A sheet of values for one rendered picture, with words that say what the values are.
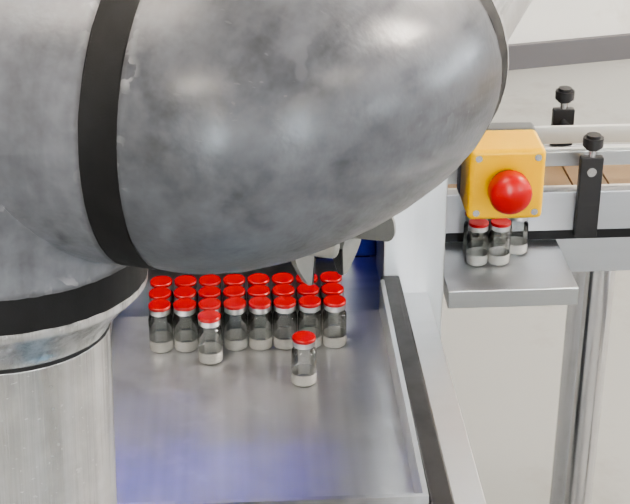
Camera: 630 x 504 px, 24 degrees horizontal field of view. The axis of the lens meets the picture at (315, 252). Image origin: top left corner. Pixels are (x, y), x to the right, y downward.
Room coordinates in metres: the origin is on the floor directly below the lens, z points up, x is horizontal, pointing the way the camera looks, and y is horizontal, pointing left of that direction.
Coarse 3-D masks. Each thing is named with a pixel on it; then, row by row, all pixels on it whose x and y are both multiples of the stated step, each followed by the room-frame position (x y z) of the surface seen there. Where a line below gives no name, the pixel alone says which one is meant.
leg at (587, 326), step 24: (600, 288) 1.41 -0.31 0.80; (576, 312) 1.42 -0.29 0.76; (600, 312) 1.41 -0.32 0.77; (576, 336) 1.42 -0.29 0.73; (600, 336) 1.41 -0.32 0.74; (576, 360) 1.42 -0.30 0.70; (600, 360) 1.42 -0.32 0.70; (576, 384) 1.41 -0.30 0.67; (600, 384) 1.42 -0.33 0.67; (576, 408) 1.41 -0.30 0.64; (600, 408) 1.42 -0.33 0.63; (576, 432) 1.41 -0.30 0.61; (576, 456) 1.41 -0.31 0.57; (552, 480) 1.43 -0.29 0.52; (576, 480) 1.41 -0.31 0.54
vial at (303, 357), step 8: (296, 344) 1.08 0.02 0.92; (312, 344) 1.08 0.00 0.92; (296, 352) 1.08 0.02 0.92; (304, 352) 1.08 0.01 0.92; (312, 352) 1.08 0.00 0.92; (296, 360) 1.08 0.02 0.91; (304, 360) 1.07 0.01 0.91; (312, 360) 1.08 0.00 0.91; (296, 368) 1.08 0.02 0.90; (304, 368) 1.07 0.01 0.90; (312, 368) 1.08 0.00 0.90; (296, 376) 1.08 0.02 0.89; (304, 376) 1.07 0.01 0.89; (312, 376) 1.08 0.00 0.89; (296, 384) 1.08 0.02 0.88; (304, 384) 1.07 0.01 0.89; (312, 384) 1.08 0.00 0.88
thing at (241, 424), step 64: (128, 320) 1.19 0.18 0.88; (384, 320) 1.17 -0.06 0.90; (128, 384) 1.08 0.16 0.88; (192, 384) 1.08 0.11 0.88; (256, 384) 1.08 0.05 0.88; (320, 384) 1.08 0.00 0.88; (384, 384) 1.08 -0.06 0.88; (128, 448) 0.98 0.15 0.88; (192, 448) 0.98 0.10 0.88; (256, 448) 0.98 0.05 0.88; (320, 448) 0.98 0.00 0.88; (384, 448) 0.98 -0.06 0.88
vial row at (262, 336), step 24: (168, 312) 1.14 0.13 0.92; (192, 312) 1.14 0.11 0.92; (240, 312) 1.14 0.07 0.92; (264, 312) 1.14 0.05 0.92; (288, 312) 1.14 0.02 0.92; (312, 312) 1.14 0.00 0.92; (336, 312) 1.14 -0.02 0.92; (168, 336) 1.13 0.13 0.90; (192, 336) 1.14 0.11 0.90; (240, 336) 1.14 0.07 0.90; (264, 336) 1.14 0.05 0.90; (288, 336) 1.14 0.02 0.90; (336, 336) 1.14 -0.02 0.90
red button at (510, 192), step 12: (492, 180) 1.24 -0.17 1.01; (504, 180) 1.23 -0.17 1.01; (516, 180) 1.23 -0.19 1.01; (492, 192) 1.23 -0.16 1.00; (504, 192) 1.22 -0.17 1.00; (516, 192) 1.22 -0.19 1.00; (528, 192) 1.23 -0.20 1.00; (492, 204) 1.23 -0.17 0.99; (504, 204) 1.22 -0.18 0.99; (516, 204) 1.22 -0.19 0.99; (528, 204) 1.23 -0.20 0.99
